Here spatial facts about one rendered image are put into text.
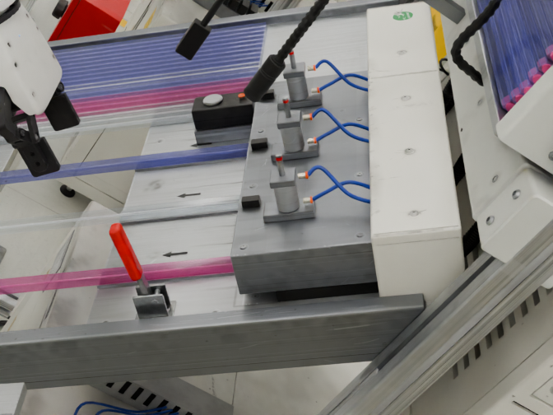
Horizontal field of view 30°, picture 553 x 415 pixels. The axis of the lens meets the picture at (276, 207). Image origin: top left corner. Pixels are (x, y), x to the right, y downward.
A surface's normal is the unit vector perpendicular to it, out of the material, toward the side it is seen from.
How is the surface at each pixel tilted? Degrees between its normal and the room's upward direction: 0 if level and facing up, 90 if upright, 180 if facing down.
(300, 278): 90
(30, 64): 36
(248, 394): 0
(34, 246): 0
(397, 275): 90
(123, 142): 90
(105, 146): 90
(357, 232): 43
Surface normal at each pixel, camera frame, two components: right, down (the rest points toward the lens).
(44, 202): 0.55, -0.66
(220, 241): -0.17, -0.81
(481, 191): -0.83, -0.48
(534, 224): -0.07, 0.57
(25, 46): 0.94, -0.24
